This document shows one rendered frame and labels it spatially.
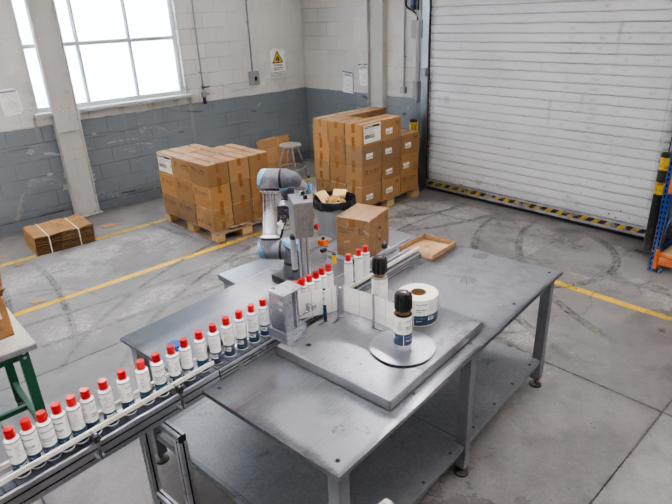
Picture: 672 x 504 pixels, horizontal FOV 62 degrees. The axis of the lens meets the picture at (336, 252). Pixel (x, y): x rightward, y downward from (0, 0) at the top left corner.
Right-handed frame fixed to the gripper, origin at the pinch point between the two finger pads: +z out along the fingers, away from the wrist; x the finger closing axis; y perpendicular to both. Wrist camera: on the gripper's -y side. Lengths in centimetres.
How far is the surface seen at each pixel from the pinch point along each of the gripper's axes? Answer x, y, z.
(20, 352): 28, 117, 109
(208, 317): 34, 26, 73
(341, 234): 6.8, -38.6, -6.2
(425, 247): -5, -98, -15
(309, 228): 80, -18, 29
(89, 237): -278, 231, -74
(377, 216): 18, -59, -19
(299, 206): 88, -11, 23
